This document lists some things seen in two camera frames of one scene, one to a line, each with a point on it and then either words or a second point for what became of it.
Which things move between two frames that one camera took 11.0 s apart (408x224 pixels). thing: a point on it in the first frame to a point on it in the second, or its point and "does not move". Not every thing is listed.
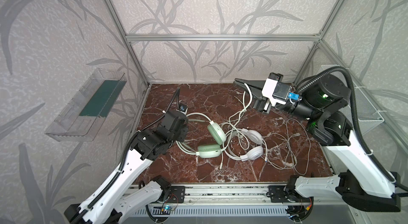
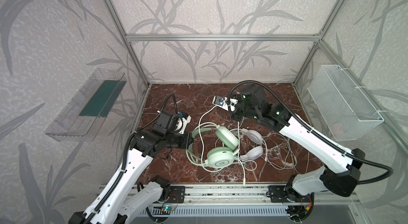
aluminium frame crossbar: [271, 37] does not move
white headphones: [254, 153] does not move
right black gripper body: [263, 95] to [238, 109]
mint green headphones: [209, 151] to [219, 157]
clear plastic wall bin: [80, 119] does not move
